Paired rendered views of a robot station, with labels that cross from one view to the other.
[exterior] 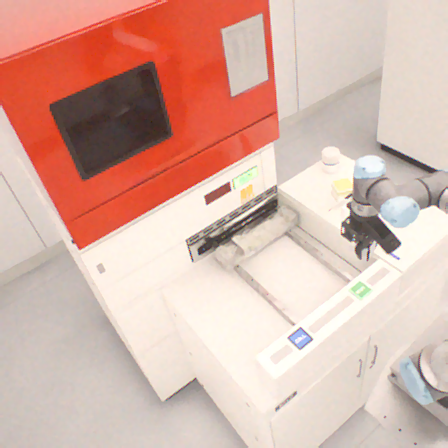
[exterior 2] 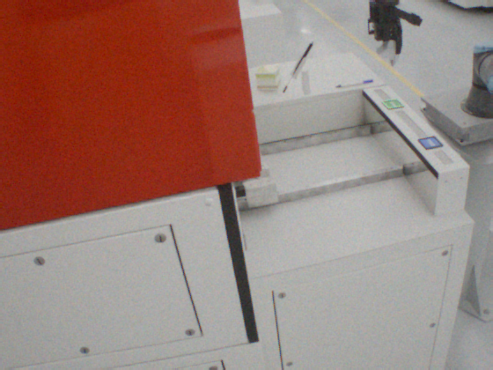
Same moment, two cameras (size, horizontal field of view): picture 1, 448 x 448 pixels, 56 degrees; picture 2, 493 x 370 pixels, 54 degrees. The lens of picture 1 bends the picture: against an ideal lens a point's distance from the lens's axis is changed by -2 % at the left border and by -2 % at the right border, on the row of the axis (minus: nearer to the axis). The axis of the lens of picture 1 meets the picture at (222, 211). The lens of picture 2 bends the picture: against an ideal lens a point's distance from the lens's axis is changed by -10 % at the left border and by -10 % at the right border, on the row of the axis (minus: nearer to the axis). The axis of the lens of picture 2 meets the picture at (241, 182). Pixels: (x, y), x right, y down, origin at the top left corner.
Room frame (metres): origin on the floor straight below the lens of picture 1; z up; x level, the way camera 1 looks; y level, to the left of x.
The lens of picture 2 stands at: (0.70, 1.12, 1.69)
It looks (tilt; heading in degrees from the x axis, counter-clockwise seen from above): 33 degrees down; 294
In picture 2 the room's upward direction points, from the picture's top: 9 degrees counter-clockwise
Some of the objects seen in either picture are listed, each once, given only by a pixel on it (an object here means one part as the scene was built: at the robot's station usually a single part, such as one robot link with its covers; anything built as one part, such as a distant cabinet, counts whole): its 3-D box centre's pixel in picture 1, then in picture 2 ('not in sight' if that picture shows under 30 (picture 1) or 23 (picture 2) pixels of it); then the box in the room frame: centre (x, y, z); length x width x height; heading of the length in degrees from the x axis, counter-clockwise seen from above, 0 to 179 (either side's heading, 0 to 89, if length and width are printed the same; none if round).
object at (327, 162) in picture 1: (330, 160); not in sight; (1.41, -0.48, 1.01); 0.07 x 0.07 x 0.10
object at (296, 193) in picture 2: (260, 289); (322, 188); (0.98, -0.08, 0.84); 0.50 x 0.02 x 0.03; 28
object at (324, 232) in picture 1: (363, 215); (289, 96); (1.18, -0.54, 0.89); 0.62 x 0.35 x 0.14; 28
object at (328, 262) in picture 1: (313, 251); (298, 143); (1.10, -0.31, 0.84); 0.50 x 0.02 x 0.03; 28
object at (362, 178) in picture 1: (369, 180); not in sight; (0.80, -0.37, 1.41); 0.09 x 0.08 x 0.11; 11
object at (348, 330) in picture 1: (331, 325); (409, 143); (0.74, -0.27, 0.89); 0.55 x 0.09 x 0.14; 118
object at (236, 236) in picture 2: (192, 224); (216, 165); (1.19, 0.12, 1.02); 0.82 x 0.03 x 0.40; 118
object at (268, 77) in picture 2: (343, 190); (268, 77); (1.23, -0.47, 1.00); 0.07 x 0.07 x 0.07; 4
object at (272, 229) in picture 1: (257, 239); (251, 166); (1.20, -0.11, 0.87); 0.36 x 0.08 x 0.03; 118
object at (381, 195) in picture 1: (398, 201); not in sight; (0.71, -0.41, 1.40); 0.11 x 0.11 x 0.08; 11
